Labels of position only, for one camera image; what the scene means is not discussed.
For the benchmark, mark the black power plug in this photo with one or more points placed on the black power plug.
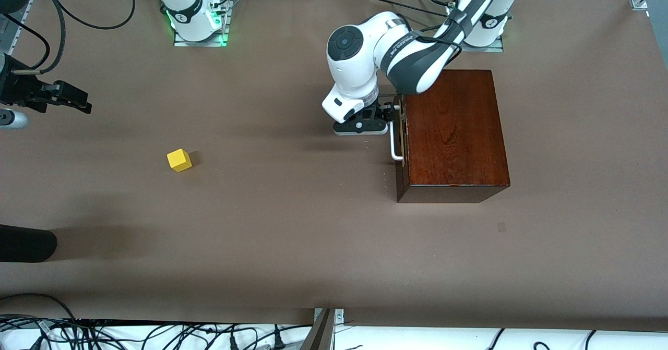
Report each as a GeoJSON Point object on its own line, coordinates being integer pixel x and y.
{"type": "Point", "coordinates": [233, 342]}
{"type": "Point", "coordinates": [278, 341]}

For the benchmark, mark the dark grey metal beam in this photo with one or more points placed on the dark grey metal beam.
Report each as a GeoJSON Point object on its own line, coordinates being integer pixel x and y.
{"type": "Point", "coordinates": [319, 334]}

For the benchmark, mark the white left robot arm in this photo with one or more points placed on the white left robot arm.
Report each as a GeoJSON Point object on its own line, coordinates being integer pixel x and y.
{"type": "Point", "coordinates": [355, 73]}

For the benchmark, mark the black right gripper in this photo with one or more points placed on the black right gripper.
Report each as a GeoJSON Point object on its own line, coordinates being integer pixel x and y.
{"type": "Point", "coordinates": [15, 88]}

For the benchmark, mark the black cylinder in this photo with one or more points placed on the black cylinder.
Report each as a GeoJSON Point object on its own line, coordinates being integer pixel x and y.
{"type": "Point", "coordinates": [26, 244]}

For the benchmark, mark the brown table cover sheet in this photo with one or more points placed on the brown table cover sheet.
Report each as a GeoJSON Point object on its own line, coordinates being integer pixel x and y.
{"type": "Point", "coordinates": [313, 261]}

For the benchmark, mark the dark brown wooden drawer cabinet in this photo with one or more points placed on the dark brown wooden drawer cabinet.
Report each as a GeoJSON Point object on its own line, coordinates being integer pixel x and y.
{"type": "Point", "coordinates": [459, 136]}

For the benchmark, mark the yellow cube block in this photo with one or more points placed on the yellow cube block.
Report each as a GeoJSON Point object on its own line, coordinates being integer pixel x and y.
{"type": "Point", "coordinates": [179, 160]}

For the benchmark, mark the silver corner bracket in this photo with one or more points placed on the silver corner bracket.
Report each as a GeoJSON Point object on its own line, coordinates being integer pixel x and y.
{"type": "Point", "coordinates": [339, 316]}

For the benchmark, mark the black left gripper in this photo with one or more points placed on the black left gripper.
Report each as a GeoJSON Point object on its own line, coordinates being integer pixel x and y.
{"type": "Point", "coordinates": [374, 111]}

